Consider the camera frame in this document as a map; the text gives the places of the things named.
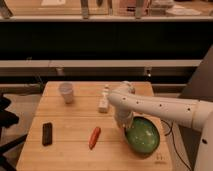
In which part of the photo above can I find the white paper cup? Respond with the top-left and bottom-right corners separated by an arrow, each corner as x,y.
58,82 -> 73,104

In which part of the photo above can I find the orange carrot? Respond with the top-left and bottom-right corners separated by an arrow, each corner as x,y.
89,127 -> 101,149

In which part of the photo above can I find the black cable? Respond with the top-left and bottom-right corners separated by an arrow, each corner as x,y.
161,119 -> 191,171

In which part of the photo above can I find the white plastic bottle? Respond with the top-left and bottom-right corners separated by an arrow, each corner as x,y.
98,84 -> 109,113

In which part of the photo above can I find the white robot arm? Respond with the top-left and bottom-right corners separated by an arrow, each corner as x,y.
107,81 -> 213,171

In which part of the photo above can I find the black rectangular block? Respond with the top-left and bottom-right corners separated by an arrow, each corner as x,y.
42,123 -> 52,146

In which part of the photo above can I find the black chair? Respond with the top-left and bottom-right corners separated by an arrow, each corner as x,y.
0,93 -> 29,171

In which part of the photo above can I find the green ceramic bowl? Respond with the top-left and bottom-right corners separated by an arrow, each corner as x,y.
124,116 -> 160,155

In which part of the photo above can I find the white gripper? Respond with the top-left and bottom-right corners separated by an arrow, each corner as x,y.
114,109 -> 133,128

